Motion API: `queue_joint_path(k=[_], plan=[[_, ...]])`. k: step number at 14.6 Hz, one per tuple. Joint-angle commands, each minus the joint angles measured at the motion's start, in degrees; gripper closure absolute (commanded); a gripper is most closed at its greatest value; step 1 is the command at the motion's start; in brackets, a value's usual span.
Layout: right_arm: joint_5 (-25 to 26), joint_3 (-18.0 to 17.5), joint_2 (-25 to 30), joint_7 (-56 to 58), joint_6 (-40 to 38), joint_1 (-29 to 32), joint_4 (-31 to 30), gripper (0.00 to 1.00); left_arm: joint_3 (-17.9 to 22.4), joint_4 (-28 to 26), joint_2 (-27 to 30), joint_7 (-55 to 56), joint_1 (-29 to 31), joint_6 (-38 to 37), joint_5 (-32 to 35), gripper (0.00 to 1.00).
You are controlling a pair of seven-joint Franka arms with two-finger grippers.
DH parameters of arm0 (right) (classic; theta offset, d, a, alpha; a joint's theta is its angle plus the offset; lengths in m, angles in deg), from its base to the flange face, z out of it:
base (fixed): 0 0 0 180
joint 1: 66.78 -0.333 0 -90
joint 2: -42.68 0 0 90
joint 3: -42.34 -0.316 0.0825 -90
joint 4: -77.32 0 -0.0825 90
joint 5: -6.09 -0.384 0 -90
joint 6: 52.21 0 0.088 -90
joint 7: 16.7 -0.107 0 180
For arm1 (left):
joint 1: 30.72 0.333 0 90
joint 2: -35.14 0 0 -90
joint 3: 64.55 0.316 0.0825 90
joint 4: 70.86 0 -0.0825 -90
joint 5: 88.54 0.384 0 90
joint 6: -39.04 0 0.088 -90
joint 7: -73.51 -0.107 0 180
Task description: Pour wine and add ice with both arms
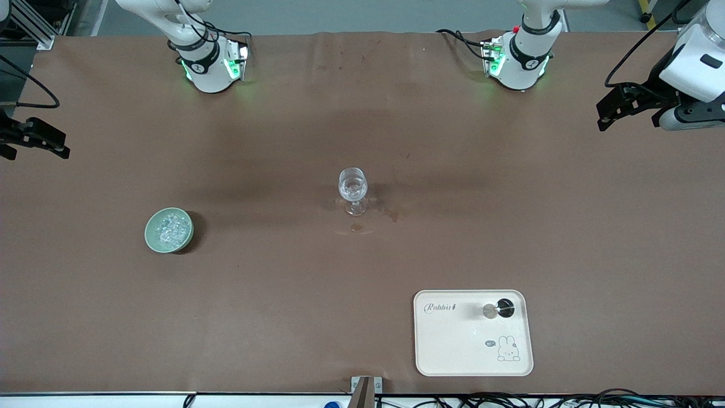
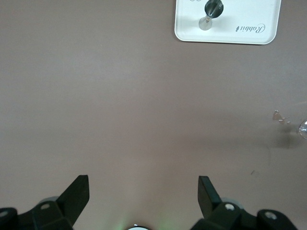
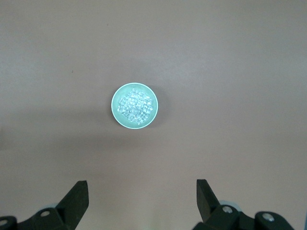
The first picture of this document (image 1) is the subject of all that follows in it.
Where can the white rabbit print tray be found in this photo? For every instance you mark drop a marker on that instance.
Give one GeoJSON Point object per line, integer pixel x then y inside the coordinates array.
{"type": "Point", "coordinates": [464, 345]}

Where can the pale green ceramic bowl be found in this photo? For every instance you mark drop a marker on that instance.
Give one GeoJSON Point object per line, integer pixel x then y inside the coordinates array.
{"type": "Point", "coordinates": [156, 243]}

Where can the heap of clear ice cubes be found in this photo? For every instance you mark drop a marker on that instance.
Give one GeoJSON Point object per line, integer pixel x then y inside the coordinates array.
{"type": "Point", "coordinates": [170, 229]}

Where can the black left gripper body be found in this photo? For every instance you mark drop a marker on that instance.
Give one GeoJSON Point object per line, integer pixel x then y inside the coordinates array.
{"type": "Point", "coordinates": [652, 89]}

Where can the green lit base connector panel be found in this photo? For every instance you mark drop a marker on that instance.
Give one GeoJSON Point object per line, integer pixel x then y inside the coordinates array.
{"type": "Point", "coordinates": [493, 56]}
{"type": "Point", "coordinates": [237, 62]}

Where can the clear stemmed wine glass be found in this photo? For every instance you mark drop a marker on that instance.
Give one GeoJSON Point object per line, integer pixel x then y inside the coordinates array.
{"type": "Point", "coordinates": [354, 207]}

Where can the aluminium frame profile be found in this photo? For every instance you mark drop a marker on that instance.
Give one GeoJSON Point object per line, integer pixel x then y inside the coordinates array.
{"type": "Point", "coordinates": [39, 31]}

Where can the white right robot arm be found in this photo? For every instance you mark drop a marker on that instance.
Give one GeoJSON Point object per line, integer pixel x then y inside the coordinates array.
{"type": "Point", "coordinates": [207, 73]}

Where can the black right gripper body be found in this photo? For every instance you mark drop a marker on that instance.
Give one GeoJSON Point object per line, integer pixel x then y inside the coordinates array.
{"type": "Point", "coordinates": [7, 134]}

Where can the steel double jigger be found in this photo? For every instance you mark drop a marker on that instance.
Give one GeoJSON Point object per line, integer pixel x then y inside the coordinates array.
{"type": "Point", "coordinates": [490, 311]}

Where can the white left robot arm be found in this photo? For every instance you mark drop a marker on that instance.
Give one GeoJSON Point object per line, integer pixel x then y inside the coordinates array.
{"type": "Point", "coordinates": [524, 68]}

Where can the brown table mat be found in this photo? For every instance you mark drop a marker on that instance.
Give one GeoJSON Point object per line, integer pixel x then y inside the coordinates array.
{"type": "Point", "coordinates": [255, 294]}

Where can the metal bracket with wooden post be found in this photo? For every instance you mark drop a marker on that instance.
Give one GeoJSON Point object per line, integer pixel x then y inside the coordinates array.
{"type": "Point", "coordinates": [365, 391]}

